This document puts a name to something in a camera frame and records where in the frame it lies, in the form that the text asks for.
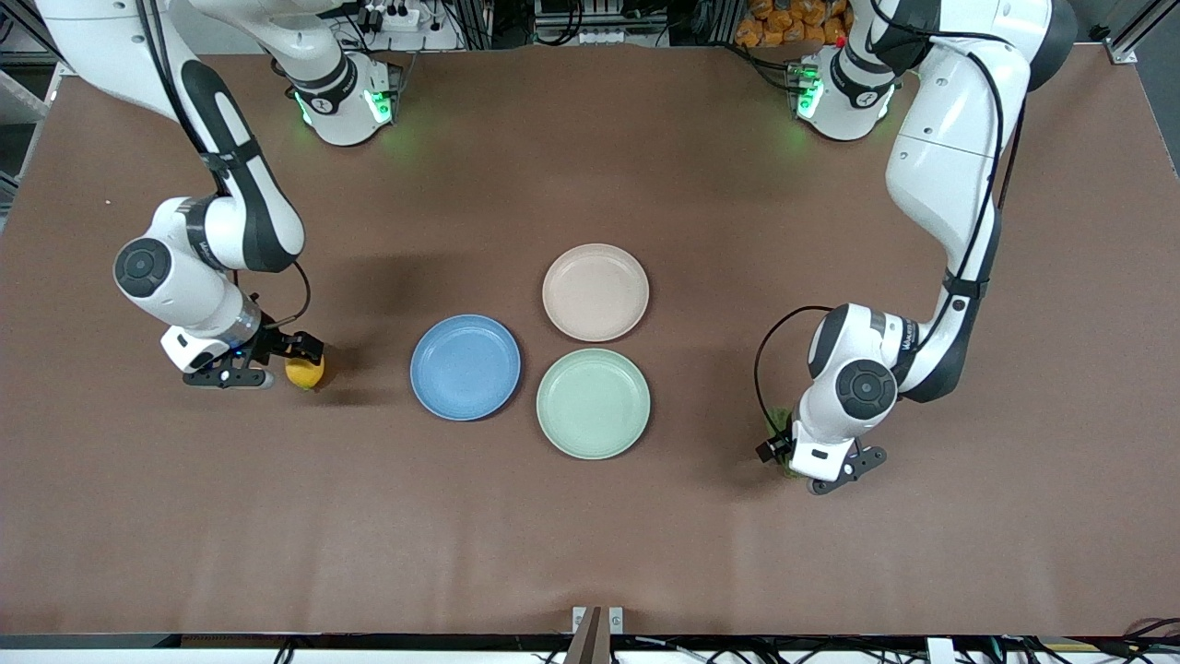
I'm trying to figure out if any brown table cover mat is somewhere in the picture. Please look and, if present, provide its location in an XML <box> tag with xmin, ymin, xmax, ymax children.
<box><xmin>0</xmin><ymin>44</ymin><xmax>1180</xmax><ymax>637</ymax></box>

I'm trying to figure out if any aluminium frame profile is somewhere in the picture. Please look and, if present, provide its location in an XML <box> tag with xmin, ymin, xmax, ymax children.
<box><xmin>1102</xmin><ymin>0</ymin><xmax>1180</xmax><ymax>65</ymax></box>

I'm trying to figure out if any bag of orange fruits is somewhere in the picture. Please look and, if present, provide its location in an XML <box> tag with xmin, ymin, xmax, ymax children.
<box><xmin>735</xmin><ymin>0</ymin><xmax>854</xmax><ymax>50</ymax></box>

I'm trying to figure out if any white power strip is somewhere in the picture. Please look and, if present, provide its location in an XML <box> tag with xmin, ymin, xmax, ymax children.
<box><xmin>355</xmin><ymin>0</ymin><xmax>445</xmax><ymax>34</ymax></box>

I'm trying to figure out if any beige pink plate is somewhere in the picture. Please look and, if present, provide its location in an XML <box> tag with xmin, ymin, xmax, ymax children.
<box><xmin>542</xmin><ymin>243</ymin><xmax>651</xmax><ymax>343</ymax></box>

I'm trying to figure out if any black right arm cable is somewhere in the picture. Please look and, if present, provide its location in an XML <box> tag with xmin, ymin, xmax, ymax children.
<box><xmin>134</xmin><ymin>0</ymin><xmax>313</xmax><ymax>335</ymax></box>

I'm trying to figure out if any silver table edge bracket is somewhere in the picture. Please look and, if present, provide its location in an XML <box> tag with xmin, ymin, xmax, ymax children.
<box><xmin>564</xmin><ymin>606</ymin><xmax>625</xmax><ymax>664</ymax></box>

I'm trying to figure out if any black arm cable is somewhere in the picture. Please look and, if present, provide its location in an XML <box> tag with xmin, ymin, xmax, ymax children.
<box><xmin>754</xmin><ymin>0</ymin><xmax>1026</xmax><ymax>434</ymax></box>
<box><xmin>134</xmin><ymin>0</ymin><xmax>313</xmax><ymax>335</ymax></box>

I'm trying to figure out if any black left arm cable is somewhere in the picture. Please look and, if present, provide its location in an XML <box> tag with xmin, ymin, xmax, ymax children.
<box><xmin>754</xmin><ymin>0</ymin><xmax>1026</xmax><ymax>434</ymax></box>

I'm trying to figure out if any blue plate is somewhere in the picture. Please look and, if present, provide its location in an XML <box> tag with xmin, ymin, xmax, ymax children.
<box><xmin>410</xmin><ymin>314</ymin><xmax>523</xmax><ymax>422</ymax></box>

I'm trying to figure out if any green lettuce leaf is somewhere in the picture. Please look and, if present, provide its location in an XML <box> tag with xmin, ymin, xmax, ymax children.
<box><xmin>770</xmin><ymin>404</ymin><xmax>805</xmax><ymax>479</ymax></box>

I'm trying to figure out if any grey equipment box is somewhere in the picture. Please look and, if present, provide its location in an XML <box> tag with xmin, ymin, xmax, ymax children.
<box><xmin>535</xmin><ymin>0</ymin><xmax>670</xmax><ymax>48</ymax></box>

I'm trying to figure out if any light green plate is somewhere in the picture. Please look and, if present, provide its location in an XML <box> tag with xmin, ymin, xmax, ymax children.
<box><xmin>536</xmin><ymin>348</ymin><xmax>652</xmax><ymax>460</ymax></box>

